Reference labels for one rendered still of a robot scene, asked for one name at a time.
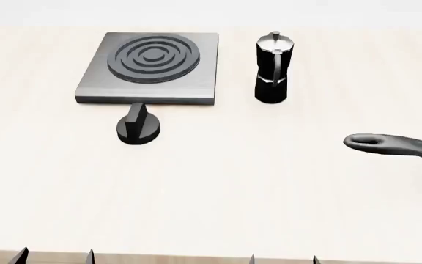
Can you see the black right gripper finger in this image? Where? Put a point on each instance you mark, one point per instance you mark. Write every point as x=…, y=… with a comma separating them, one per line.
x=316, y=260
x=252, y=259

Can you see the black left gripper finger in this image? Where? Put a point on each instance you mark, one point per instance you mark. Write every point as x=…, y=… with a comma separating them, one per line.
x=90, y=258
x=20, y=258

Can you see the black round stove knob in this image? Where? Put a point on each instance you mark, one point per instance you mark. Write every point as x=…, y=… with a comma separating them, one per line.
x=138, y=129

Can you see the black moka pot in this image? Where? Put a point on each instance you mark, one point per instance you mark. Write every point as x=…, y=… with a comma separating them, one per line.
x=271, y=90

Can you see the grey square stove plate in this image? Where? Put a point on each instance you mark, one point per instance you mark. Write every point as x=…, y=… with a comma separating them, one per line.
x=97, y=85

